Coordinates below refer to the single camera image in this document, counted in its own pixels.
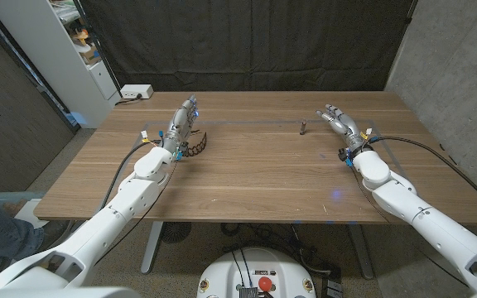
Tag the grey table leg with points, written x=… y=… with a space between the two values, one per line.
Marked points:
x=151 y=248
x=360 y=248

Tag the orange toy figure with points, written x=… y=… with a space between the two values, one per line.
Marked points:
x=82 y=36

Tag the black curtain backdrop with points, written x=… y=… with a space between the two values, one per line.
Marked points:
x=247 y=41

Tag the black round floor fan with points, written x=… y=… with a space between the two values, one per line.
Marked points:
x=175 y=232

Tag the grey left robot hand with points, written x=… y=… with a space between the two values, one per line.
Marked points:
x=179 y=126

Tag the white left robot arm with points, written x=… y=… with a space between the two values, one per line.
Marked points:
x=118 y=203

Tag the cardboard box on shelf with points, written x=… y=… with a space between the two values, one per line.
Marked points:
x=91 y=54

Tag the white robot torso base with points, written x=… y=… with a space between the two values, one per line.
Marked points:
x=255 y=265

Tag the small brown lipstick tube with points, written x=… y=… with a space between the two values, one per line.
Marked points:
x=302 y=127

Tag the red emergency stop button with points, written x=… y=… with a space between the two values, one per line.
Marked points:
x=265 y=283

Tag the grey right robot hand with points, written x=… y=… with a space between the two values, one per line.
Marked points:
x=344 y=123

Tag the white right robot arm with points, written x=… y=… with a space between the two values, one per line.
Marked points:
x=429 y=219

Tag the white shelf cabinet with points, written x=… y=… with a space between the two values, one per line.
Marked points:
x=56 y=62

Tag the white power strip box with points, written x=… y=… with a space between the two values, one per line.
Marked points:
x=137 y=91

